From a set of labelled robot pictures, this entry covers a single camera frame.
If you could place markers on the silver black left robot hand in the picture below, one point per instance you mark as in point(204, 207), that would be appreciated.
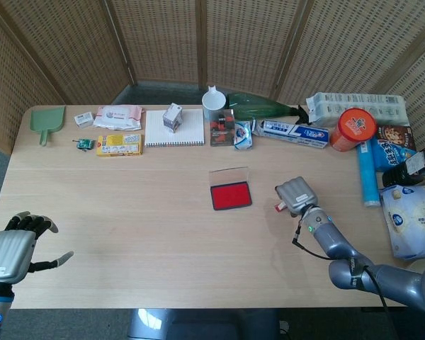
point(8, 255)

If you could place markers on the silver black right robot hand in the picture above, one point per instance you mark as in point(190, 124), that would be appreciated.
point(297, 195)

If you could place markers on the small red white stamp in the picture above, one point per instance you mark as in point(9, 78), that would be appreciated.
point(278, 208)

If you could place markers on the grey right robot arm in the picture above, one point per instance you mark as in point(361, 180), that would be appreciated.
point(340, 244)

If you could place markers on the red ink pad clear lid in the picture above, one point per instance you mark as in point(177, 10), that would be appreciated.
point(230, 198)

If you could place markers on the white blue toothpaste box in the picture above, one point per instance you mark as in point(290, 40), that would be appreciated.
point(290, 132)

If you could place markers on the blue cylindrical tube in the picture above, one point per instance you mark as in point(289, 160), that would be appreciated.
point(369, 177)

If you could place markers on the blue white soap pack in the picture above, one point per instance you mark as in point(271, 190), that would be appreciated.
point(243, 136)

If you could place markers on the orange cylindrical can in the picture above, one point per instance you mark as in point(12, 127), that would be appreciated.
point(352, 129)

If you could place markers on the green plastic bottle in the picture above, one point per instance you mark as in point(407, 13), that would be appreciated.
point(255, 106)

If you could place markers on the black red clear box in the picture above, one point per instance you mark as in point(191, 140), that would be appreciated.
point(221, 132)

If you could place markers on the blue snack bag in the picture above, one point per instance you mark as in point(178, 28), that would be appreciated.
point(389, 156)

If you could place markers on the white tissue paper pack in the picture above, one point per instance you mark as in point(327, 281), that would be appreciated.
point(361, 102)

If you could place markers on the brown cookie box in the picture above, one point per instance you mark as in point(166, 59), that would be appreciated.
point(396, 136)

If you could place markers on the dark sauce bottle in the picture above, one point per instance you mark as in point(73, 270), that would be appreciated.
point(411, 166)

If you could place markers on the white blue bag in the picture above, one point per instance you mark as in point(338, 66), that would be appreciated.
point(414, 223)

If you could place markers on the white plastic cup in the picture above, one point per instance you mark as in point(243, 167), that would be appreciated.
point(213, 104)

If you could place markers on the white spiral notebook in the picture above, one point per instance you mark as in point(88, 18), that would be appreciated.
point(191, 131)

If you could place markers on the small green toy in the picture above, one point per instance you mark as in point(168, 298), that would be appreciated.
point(83, 144)

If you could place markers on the green plastic dustpan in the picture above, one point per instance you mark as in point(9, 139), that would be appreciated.
point(49, 118)

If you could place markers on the small white purple carton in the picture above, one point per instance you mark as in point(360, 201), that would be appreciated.
point(173, 118)

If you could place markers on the small white box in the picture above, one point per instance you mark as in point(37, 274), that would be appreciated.
point(83, 119)

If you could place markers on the yellow flat box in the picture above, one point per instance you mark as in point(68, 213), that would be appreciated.
point(119, 145)

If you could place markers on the pink white wet wipes pack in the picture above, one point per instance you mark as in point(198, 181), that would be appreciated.
point(117, 117)

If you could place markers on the wicker folding screen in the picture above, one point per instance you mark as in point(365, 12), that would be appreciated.
point(163, 39)

